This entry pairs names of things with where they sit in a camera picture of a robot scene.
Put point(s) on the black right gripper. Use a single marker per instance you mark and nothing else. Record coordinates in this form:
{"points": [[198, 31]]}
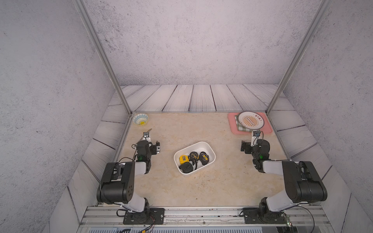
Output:
{"points": [[248, 146]]}

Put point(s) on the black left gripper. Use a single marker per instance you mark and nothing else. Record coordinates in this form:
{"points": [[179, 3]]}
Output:
{"points": [[154, 150]]}

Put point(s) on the large black tape measure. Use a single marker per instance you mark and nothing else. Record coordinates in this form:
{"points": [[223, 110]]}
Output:
{"points": [[187, 167]]}

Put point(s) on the black yellow tape measure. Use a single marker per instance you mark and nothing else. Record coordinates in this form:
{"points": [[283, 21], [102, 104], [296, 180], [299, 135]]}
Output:
{"points": [[204, 158]]}

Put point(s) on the white plastic storage box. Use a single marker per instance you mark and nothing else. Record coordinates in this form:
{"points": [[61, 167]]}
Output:
{"points": [[197, 147]]}

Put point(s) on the round black tape measure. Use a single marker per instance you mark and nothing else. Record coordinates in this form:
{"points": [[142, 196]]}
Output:
{"points": [[194, 156]]}

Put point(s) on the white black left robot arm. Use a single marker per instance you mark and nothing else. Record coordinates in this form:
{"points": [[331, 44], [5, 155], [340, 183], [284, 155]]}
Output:
{"points": [[117, 185]]}

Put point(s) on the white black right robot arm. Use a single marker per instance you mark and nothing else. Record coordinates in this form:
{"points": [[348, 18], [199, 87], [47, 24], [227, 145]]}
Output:
{"points": [[302, 181]]}

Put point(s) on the green checked cloth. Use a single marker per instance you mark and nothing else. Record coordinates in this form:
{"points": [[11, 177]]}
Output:
{"points": [[239, 125]]}

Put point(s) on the pink tray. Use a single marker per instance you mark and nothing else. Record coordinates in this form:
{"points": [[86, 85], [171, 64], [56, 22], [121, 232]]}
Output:
{"points": [[235, 129]]}

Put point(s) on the white orange patterned plate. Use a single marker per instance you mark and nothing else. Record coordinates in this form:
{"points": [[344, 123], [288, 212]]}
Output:
{"points": [[251, 120]]}

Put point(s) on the patterned ceramic bowl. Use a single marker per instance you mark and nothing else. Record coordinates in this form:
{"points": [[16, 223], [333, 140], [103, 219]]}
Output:
{"points": [[140, 119]]}

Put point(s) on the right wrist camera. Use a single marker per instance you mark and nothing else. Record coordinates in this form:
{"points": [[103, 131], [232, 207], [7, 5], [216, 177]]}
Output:
{"points": [[255, 137]]}

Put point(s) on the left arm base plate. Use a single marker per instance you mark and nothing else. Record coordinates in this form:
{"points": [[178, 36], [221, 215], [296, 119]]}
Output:
{"points": [[151, 216]]}

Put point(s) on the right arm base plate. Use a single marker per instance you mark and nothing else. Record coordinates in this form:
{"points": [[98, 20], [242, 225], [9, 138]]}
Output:
{"points": [[256, 216]]}

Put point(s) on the aluminium front rail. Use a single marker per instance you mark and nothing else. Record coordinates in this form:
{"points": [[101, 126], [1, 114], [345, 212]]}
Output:
{"points": [[301, 219]]}

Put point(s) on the right aluminium frame post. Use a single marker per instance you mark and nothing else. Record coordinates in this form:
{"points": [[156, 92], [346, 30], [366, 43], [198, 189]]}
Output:
{"points": [[311, 31]]}

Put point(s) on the aluminium frame post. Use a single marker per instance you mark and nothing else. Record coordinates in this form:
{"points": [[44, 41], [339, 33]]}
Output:
{"points": [[80, 6], [311, 31]]}

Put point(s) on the left aluminium frame post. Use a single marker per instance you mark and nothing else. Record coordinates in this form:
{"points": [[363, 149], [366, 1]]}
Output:
{"points": [[80, 6]]}

